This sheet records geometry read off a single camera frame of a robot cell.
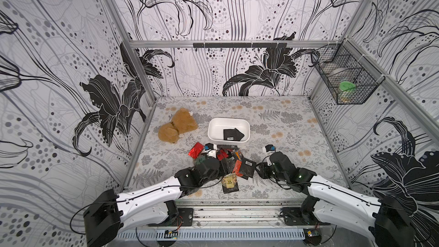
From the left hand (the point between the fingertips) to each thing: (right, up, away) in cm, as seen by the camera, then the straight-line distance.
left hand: (230, 167), depth 78 cm
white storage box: (-7, +17, +26) cm, 32 cm away
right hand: (+13, -1, +4) cm, 14 cm away
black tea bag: (+2, +12, +22) cm, 25 cm away
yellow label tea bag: (0, -9, +4) cm, 10 cm away
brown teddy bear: (-26, +21, +16) cm, 37 cm away
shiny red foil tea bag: (-18, +5, +14) cm, 23 cm away
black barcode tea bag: (+10, -3, +8) cm, 13 cm away
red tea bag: (-4, +3, +11) cm, 12 cm away
